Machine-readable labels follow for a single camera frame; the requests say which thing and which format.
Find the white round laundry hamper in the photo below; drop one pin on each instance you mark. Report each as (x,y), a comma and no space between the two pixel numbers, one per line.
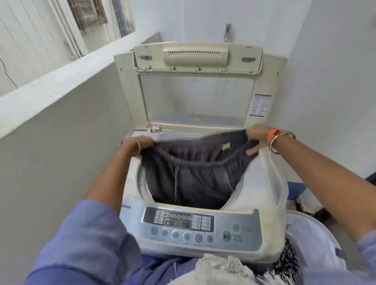
(311,240)

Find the person's left forearm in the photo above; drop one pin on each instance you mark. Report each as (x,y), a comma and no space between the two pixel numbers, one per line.
(111,176)

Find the beaded green red bangle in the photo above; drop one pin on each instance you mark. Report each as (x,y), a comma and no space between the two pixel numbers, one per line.
(282,134)

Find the white blue washing machine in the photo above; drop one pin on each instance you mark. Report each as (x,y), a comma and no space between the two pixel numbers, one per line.
(258,182)

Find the person's right hand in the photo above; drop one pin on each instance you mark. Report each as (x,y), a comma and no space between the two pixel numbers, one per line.
(263,135)

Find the grey framed window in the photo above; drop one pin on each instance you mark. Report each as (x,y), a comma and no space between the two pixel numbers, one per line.
(122,14)

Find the person's right forearm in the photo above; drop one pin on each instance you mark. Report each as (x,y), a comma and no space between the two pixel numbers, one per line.
(329,182)

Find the thin multicolour bangle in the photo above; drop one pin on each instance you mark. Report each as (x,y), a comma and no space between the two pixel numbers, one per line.
(138,144)

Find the white fringed scarf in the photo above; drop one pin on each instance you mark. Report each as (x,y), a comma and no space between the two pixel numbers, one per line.
(217,270)

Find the person's blue tunic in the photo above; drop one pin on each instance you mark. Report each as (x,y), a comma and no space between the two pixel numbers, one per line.
(82,240)

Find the person's left hand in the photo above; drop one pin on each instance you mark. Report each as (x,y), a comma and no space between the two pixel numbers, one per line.
(138,142)

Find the brown louvred window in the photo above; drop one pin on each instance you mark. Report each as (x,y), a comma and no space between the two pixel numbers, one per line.
(85,11)

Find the white drain pipes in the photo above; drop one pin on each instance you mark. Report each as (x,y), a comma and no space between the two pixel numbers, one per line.
(67,26)

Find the brown bristle brush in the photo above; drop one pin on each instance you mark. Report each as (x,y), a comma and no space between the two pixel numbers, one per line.
(321,213)

